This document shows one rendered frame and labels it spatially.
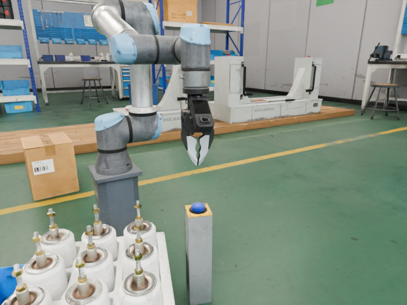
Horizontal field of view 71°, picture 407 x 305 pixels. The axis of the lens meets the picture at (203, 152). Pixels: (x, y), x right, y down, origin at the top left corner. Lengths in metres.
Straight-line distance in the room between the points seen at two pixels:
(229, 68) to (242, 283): 2.50
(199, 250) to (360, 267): 0.65
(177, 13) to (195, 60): 5.16
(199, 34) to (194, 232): 0.53
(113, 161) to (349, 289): 0.96
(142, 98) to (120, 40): 0.45
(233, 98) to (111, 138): 2.27
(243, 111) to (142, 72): 2.24
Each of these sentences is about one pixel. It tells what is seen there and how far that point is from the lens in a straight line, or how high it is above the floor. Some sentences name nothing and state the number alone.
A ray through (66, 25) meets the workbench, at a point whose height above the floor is 1.43.
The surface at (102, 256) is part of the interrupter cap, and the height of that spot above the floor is 0.25.
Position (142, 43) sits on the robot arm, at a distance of 0.79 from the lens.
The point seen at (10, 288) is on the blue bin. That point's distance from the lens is 1.18.
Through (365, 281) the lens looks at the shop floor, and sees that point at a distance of 1.23.
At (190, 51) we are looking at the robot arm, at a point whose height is 0.75.
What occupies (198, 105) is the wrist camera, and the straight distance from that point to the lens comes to 0.73.
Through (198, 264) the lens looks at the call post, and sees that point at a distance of 0.92.
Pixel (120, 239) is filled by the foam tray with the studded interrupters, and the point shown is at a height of 0.18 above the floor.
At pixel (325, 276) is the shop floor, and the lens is 1.19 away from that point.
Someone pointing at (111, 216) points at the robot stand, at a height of 0.13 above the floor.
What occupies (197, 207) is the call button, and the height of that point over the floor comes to 0.33.
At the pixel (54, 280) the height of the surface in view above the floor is 0.22.
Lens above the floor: 0.73
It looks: 17 degrees down
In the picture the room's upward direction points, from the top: straight up
